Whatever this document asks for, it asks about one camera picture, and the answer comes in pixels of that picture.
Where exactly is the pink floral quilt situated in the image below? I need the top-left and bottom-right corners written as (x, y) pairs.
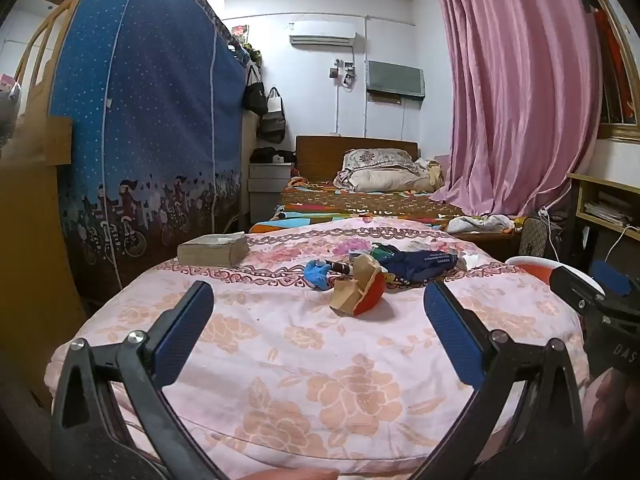
top-left (45, 217), bottom-right (591, 476)

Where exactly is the blue fabric wardrobe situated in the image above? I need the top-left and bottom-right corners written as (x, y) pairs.
top-left (50, 0), bottom-right (251, 286)

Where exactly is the white crumpled cloth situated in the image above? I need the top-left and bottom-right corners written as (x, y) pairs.
top-left (445, 214), bottom-right (516, 235)

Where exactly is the thick old book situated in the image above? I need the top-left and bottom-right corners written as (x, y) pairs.
top-left (177, 232), bottom-right (250, 268)

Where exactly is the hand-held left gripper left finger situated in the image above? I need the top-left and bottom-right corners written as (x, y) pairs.
top-left (50, 280), bottom-right (226, 480)

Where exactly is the blue glove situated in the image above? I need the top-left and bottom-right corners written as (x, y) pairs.
top-left (303, 259), bottom-right (333, 291)

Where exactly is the gold framed picture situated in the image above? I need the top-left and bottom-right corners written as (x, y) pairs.
top-left (575, 0), bottom-right (640, 141)

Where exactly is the green covered wall box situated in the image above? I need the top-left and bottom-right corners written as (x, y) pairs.
top-left (366, 60), bottom-right (426, 103)

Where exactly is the black items pile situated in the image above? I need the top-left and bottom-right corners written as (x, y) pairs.
top-left (250, 146), bottom-right (297, 164)

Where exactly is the person's left hand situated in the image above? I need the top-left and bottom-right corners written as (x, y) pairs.
top-left (235, 467), bottom-right (341, 480)

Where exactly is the black and white handbag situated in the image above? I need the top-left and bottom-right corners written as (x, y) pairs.
top-left (256, 87), bottom-right (287, 145)

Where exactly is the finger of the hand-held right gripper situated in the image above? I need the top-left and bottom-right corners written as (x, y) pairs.
top-left (592, 259), bottom-right (635, 300)
top-left (550, 266), bottom-right (607, 315)

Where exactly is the white air conditioner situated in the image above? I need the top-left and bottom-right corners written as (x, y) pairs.
top-left (289, 31), bottom-right (357, 50)

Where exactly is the white nightstand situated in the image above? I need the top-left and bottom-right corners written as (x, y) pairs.
top-left (248, 162), bottom-right (293, 216)

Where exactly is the pink curtain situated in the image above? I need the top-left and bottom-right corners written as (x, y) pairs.
top-left (432, 0), bottom-right (603, 218)

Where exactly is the wall switch box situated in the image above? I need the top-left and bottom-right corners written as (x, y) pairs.
top-left (327, 59), bottom-right (357, 88)

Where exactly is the cream yellow cloth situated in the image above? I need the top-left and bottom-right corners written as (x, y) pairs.
top-left (417, 159), bottom-right (446, 191)

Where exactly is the beige pillow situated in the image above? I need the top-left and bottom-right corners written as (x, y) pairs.
top-left (334, 167), bottom-right (436, 192)

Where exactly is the wooden shelf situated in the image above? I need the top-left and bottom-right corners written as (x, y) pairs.
top-left (567, 172), bottom-right (640, 271)

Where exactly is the stack of papers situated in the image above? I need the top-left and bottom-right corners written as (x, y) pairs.
top-left (582, 195), bottom-right (636, 228)

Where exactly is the floral pillow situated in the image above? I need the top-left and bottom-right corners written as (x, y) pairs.
top-left (341, 148), bottom-right (418, 177)

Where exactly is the wooden headboard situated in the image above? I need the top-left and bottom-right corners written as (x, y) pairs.
top-left (295, 135), bottom-right (419, 183)

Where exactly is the patterned dark bag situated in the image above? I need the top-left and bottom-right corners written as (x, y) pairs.
top-left (517, 215), bottom-right (558, 266)

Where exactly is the colourful patchwork bedsheet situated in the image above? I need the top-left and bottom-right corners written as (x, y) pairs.
top-left (250, 175), bottom-right (526, 241)

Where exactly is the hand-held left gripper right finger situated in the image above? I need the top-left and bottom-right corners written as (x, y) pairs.
top-left (415, 280), bottom-right (586, 480)

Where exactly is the wooden bunk bed frame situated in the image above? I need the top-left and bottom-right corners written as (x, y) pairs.
top-left (0, 0), bottom-right (101, 411)

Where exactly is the dark blue plastic packet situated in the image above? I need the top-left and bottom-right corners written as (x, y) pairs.
top-left (382, 250), bottom-right (458, 283)

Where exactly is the person's right hand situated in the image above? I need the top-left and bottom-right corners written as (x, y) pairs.
top-left (584, 370), bottom-right (640, 467)

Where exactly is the white and orange bin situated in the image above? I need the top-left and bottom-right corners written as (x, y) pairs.
top-left (505, 256), bottom-right (566, 287)

